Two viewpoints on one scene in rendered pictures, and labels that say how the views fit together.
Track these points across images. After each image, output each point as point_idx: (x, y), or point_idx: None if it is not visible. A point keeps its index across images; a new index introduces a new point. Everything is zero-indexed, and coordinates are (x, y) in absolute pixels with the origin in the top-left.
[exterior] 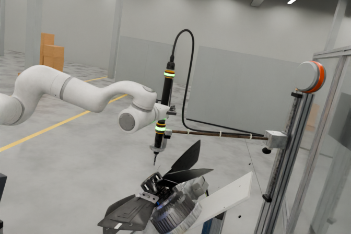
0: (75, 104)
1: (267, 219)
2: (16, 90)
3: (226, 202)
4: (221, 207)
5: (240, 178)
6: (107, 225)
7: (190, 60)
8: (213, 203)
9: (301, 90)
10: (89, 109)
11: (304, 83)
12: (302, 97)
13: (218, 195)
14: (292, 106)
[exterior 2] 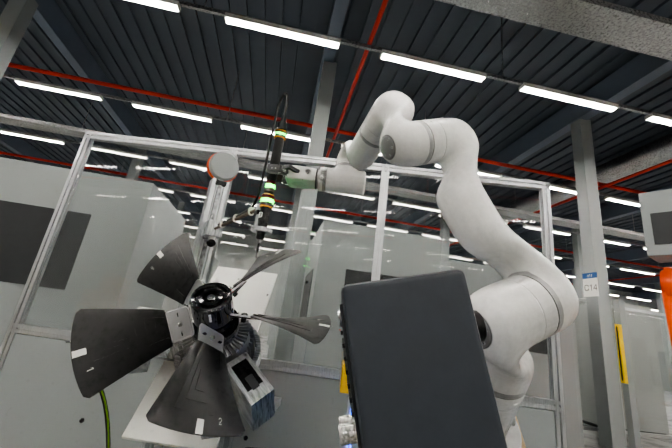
0: (377, 156)
1: None
2: (409, 116)
3: (259, 293)
4: (262, 298)
5: (217, 277)
6: (323, 332)
7: (274, 126)
8: (234, 308)
9: (223, 179)
10: (370, 165)
11: (227, 173)
12: (225, 186)
13: None
14: (216, 194)
